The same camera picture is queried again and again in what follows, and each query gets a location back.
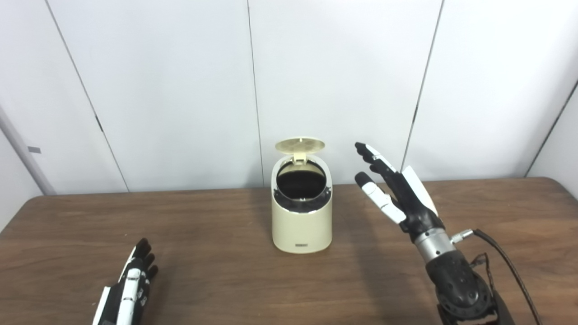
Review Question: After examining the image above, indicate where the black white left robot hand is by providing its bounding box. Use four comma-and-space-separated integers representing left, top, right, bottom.
93, 238, 159, 325

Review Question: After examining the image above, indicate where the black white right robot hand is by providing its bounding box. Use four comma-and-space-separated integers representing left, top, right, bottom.
354, 142, 445, 243

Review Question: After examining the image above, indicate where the round cream bin lid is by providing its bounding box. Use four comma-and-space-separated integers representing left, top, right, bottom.
275, 137, 326, 153

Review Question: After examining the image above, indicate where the cream-colored cylindrical bin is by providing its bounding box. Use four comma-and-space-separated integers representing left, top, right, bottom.
271, 137, 333, 254

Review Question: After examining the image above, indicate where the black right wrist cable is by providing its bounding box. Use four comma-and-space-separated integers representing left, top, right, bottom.
452, 229, 542, 325

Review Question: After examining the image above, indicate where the gray wall corner post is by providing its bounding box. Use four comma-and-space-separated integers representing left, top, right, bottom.
0, 107, 57, 195

